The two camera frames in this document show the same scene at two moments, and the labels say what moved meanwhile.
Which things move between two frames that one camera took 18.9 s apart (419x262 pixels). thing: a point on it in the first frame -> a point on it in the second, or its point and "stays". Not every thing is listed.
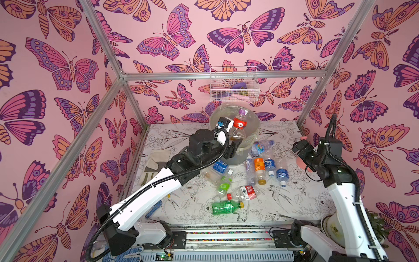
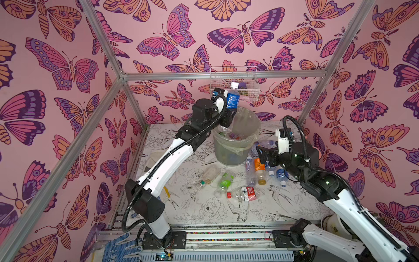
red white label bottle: [247, 192] stays
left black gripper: [228, 151] -> [225, 117]
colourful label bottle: [261, 147] stays
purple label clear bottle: [250, 173] stays
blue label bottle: [222, 167] -> [233, 96]
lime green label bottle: [223, 186] stays
